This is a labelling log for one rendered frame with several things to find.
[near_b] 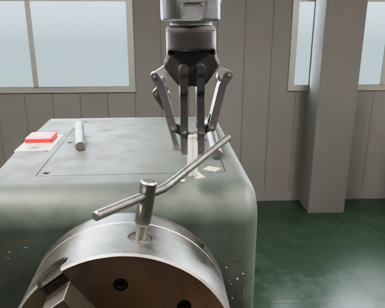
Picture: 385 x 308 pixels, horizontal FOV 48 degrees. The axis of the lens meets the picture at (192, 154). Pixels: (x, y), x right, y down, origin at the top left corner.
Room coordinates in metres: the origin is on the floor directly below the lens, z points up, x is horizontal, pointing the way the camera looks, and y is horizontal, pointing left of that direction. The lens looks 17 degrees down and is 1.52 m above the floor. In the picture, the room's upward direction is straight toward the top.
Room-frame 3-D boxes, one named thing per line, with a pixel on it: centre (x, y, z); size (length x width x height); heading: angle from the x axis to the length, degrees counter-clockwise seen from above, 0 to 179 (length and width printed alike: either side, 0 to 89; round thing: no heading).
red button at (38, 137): (0.97, 0.35, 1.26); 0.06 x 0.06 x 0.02; 4
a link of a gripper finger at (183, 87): (0.67, 0.01, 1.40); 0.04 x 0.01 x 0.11; 4
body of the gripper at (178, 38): (0.67, 0.00, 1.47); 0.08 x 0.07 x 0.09; 94
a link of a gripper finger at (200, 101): (0.67, -0.01, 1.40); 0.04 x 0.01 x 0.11; 4
